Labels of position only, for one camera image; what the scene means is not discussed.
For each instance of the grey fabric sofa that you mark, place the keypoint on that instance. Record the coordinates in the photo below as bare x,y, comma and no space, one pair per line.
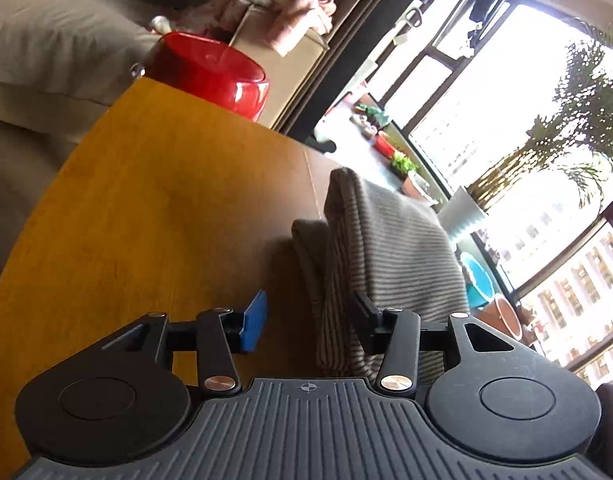
64,62

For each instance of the pink blanket on sofa arm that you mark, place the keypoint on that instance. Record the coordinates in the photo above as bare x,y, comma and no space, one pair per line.
291,19

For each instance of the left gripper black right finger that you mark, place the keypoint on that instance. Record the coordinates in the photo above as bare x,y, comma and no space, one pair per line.
399,336

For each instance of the grey striped knit sweater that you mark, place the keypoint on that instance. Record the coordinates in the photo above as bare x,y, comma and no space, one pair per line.
388,246

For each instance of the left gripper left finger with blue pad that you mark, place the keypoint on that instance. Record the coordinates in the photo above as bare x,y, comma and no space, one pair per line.
215,336

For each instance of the terracotta flower pot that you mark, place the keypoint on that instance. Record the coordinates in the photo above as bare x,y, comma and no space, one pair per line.
501,315

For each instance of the white plant pot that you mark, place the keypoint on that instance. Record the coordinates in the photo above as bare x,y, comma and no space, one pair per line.
460,215

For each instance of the green palm plant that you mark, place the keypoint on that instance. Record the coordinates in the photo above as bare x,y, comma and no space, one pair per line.
576,140

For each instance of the blue plastic basin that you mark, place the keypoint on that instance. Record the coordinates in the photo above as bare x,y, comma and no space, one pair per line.
480,290

